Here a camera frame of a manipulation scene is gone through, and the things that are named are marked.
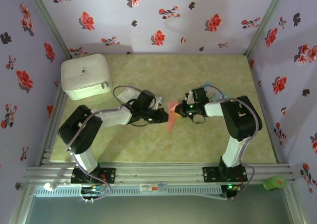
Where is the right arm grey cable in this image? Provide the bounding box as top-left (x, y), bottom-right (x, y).
top-left (203, 85), bottom-right (263, 201)

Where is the aluminium mounting rail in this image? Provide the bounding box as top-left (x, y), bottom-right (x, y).
top-left (24, 162), bottom-right (297, 185)

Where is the blue snack sachet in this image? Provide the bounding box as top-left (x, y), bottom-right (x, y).
top-left (204, 82), bottom-right (231, 102)

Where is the pink paper sheet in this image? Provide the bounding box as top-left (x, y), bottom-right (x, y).
top-left (167, 99), bottom-right (183, 133)

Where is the green cup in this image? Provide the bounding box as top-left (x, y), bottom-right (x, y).
top-left (263, 175), bottom-right (288, 191)

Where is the small circuit board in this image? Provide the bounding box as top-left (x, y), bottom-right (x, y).
top-left (81, 185), bottom-right (106, 195)
top-left (221, 183), bottom-right (242, 199)

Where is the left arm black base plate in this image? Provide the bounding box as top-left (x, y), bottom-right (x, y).
top-left (71, 168), bottom-right (116, 184)

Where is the clear square plastic packet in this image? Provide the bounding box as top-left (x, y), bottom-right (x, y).
top-left (117, 86), bottom-right (142, 103)

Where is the grey slotted cable duct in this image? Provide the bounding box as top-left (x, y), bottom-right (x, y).
top-left (33, 185), bottom-right (222, 197)

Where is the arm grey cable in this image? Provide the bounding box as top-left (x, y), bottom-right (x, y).
top-left (64, 85), bottom-right (149, 204)
top-left (203, 85), bottom-right (263, 201)

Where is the white label sticker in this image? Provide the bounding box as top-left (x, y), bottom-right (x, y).
top-left (140, 183), bottom-right (168, 192)

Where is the left arm grey cable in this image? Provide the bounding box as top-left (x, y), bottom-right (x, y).
top-left (64, 85), bottom-right (149, 204)

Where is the white zippered storage case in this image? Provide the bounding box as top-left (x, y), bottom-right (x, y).
top-left (60, 54), bottom-right (112, 101)

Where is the aluminium frame post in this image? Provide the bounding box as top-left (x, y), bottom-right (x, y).
top-left (244, 0), bottom-right (290, 56)
top-left (23, 0), bottom-right (72, 58)

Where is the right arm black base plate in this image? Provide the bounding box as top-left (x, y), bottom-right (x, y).
top-left (202, 166), bottom-right (248, 184)

